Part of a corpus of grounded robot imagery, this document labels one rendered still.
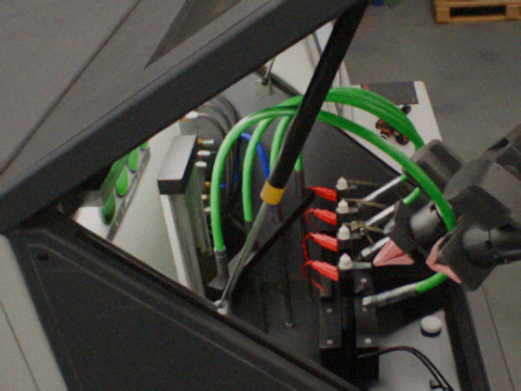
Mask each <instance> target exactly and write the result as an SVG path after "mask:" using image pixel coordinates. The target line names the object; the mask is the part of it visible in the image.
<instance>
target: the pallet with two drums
mask: <svg viewBox="0 0 521 391"><path fill-rule="evenodd" d="M432 5H433V7H432V9H433V12H435V21H436V24H440V23H459V22H477V21H514V20H521V14H519V13H520V7H521V0H433V1H432ZM490 8H504V10H503V14H504V15H489V16H472V17H453V18H450V17H449V11H454V10H472V9H490Z"/></svg>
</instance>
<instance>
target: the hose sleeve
mask: <svg viewBox="0 0 521 391"><path fill-rule="evenodd" d="M417 283H419V282H414V283H410V284H407V285H405V286H403V287H400V288H397V289H394V290H389V291H385V292H384V293H380V294H378V295H375V296H373V297H372V303H373V305H374V306H376V307H380V306H385V305H386V304H389V303H393V302H397V301H400V300H403V299H406V298H409V297H411V296H416V295H421V293H419V292H418V291H417V287H416V285H417Z"/></svg>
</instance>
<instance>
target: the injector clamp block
mask: <svg viewBox="0 0 521 391"><path fill-rule="evenodd" d="M323 232H324V233H326V232H331V234H332V237H333V238H336V239H337V237H336V234H337V230H331V231H323ZM367 247H369V241H368V239H367V237H366V235H365V234H363V235H362V239H353V255H354V256H358V255H359V254H361V253H362V251H363V250H364V249H366V248H367ZM337 263H338V254H337V251H334V250H333V251H332V266H334V267H336V268H337ZM364 282H365V283H366V285H367V290H366V291H365V292H364V293H362V294H361V295H360V296H358V297H357V298H353V302H354V311H353V317H354V356H355V357H356V362H357V378H358V379H380V355H377V356H372V357H367V358H365V357H361V358H359V357H358V356H362V355H365V354H371V353H375V352H378V351H380V344H379V334H378V325H377V316H376V308H375V309H371V310H368V311H367V310H366V309H365V307H364V298H365V297H370V296H374V287H373V277H372V269H356V270H355V271H354V284H355V285H356V286H358V285H360V284H362V283H364ZM332 286H333V302H331V303H321V288H320V367H322V368H324V369H325V370H327V371H329V372H331V373H333V374H336V375H338V376H340V377H341V379H343V366H342V357H344V348H343V330H342V311H341V302H342V299H341V298H340V294H339V286H338V280H335V279H333V278H332Z"/></svg>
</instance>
